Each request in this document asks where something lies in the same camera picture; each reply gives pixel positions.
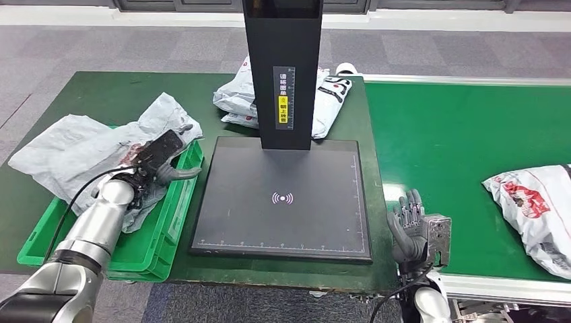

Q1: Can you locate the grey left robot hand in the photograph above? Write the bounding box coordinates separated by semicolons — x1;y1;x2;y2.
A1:
154;124;203;187

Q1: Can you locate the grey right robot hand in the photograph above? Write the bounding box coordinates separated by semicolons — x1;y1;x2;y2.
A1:
386;188;429;264

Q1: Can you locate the white parcel red dot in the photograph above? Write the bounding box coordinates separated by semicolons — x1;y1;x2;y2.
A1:
120;92;204;234

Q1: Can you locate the white parcel red print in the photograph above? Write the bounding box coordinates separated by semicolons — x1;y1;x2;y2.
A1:
7;114;139;215

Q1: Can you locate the white parcel bold black logo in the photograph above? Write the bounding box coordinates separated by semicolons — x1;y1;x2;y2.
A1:
481;164;571;281

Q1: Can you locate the flat white parcel bag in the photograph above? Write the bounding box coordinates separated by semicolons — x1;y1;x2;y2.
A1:
220;112;260;130

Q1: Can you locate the black inbound scanner machine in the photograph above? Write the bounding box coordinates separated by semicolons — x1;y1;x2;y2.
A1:
189;0;373;264

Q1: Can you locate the green conveyor belt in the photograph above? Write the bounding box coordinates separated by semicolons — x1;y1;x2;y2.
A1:
363;82;571;283

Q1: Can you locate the white parcel black print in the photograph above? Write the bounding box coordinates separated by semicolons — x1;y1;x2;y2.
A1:
311;67;354;140

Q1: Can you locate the green plastic crate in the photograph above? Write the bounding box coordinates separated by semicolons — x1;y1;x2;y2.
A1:
17;126;205;283

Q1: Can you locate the black yellow label sticker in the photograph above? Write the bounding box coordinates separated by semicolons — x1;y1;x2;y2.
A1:
273;65;296;131

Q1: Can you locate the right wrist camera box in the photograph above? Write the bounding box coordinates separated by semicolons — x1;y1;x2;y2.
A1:
424;213;452;268

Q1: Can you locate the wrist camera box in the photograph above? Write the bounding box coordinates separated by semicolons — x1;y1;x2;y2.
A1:
424;213;452;268
133;129;184;177

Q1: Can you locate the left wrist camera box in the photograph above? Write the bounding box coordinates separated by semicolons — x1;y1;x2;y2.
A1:
133;129;184;177

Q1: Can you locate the aluminium conveyor frame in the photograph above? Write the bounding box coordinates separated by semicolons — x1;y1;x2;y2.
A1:
361;74;571;308

